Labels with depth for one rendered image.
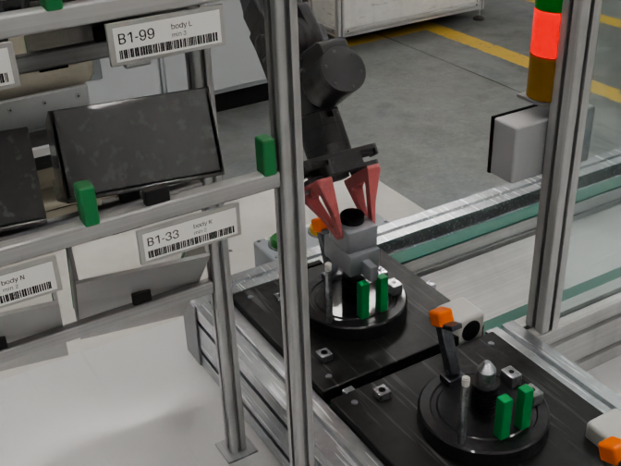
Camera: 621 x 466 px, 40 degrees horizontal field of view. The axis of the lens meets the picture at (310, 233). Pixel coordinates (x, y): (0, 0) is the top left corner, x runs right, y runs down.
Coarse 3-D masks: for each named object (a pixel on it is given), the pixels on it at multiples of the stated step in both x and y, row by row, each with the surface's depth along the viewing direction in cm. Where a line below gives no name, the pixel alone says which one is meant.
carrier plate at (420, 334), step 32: (384, 256) 124; (256, 288) 118; (416, 288) 117; (256, 320) 112; (416, 320) 110; (352, 352) 105; (384, 352) 105; (416, 352) 105; (320, 384) 100; (352, 384) 101
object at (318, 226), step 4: (312, 220) 114; (316, 220) 113; (320, 220) 113; (312, 224) 114; (316, 224) 113; (320, 224) 113; (312, 228) 115; (316, 228) 114; (320, 228) 113; (324, 228) 113; (320, 232) 113; (324, 232) 112; (328, 232) 112; (320, 236) 114; (320, 240) 114; (320, 244) 115; (320, 248) 115; (324, 256) 114; (324, 260) 115; (328, 260) 114; (332, 264) 115; (324, 268) 115; (332, 268) 115; (336, 268) 115; (332, 272) 115
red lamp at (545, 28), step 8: (536, 8) 93; (536, 16) 93; (544, 16) 92; (552, 16) 91; (560, 16) 91; (536, 24) 93; (544, 24) 92; (552, 24) 92; (536, 32) 94; (544, 32) 93; (552, 32) 92; (536, 40) 94; (544, 40) 93; (552, 40) 93; (536, 48) 94; (544, 48) 93; (552, 48) 93; (544, 56) 94; (552, 56) 93
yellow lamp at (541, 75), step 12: (540, 60) 94; (552, 60) 94; (528, 72) 97; (540, 72) 95; (552, 72) 94; (528, 84) 97; (540, 84) 95; (552, 84) 95; (528, 96) 98; (540, 96) 96
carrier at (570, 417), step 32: (480, 352) 104; (512, 352) 104; (384, 384) 100; (416, 384) 99; (448, 384) 95; (480, 384) 90; (512, 384) 95; (544, 384) 99; (352, 416) 95; (384, 416) 95; (416, 416) 95; (448, 416) 92; (480, 416) 92; (512, 416) 91; (544, 416) 91; (576, 416) 94; (608, 416) 91; (384, 448) 91; (416, 448) 90; (448, 448) 89; (480, 448) 87; (512, 448) 87; (544, 448) 90; (576, 448) 90
